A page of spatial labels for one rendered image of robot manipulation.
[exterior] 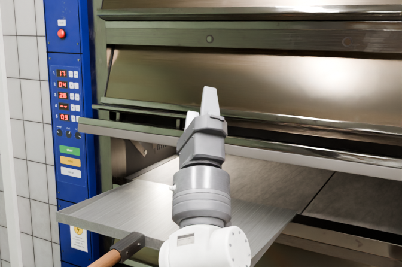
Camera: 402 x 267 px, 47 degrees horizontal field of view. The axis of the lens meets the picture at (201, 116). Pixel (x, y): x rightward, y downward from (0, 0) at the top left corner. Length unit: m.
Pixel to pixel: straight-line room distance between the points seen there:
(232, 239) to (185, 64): 0.76
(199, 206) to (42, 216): 1.23
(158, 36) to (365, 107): 0.60
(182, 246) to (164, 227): 0.56
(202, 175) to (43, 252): 1.29
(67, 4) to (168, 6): 0.36
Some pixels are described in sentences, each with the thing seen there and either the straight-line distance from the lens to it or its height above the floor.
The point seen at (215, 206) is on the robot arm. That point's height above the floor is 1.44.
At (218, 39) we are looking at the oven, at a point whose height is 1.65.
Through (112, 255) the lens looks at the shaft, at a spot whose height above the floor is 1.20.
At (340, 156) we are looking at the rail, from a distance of 1.02.
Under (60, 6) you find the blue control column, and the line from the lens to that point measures 1.53.
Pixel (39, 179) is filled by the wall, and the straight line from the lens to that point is 1.78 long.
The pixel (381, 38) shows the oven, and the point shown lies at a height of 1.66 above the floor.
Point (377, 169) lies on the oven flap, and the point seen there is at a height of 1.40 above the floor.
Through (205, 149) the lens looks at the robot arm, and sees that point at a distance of 0.69.
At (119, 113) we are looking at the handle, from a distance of 1.31.
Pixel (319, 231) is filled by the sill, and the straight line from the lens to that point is 1.25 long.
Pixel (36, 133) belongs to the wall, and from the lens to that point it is 1.73.
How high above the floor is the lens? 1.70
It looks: 12 degrees down
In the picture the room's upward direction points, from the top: straight up
